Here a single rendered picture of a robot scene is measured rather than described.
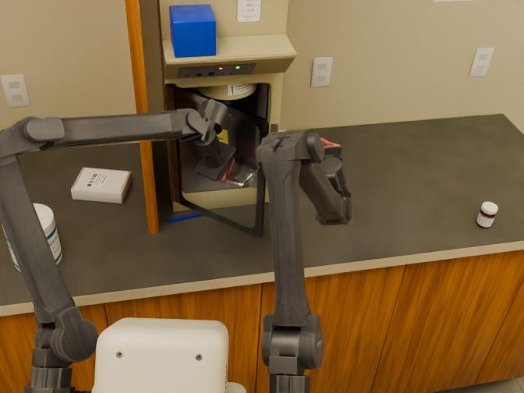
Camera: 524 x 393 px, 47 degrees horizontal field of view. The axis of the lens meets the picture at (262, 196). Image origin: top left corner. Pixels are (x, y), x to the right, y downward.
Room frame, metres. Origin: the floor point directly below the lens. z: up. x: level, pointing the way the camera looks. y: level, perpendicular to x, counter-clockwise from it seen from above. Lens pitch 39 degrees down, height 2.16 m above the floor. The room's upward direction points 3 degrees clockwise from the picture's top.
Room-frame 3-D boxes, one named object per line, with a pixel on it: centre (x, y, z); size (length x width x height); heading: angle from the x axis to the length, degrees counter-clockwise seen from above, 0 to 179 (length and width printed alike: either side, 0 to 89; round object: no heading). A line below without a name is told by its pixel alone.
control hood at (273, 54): (1.38, 0.10, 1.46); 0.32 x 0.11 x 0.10; 104
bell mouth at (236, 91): (1.54, 0.12, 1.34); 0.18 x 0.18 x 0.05
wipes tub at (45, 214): (1.17, 0.62, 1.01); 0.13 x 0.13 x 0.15
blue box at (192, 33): (1.36, 0.19, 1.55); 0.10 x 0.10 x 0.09; 14
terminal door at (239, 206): (1.31, 0.13, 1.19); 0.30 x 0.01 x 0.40; 61
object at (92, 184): (1.48, 0.51, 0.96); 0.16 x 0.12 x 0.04; 87
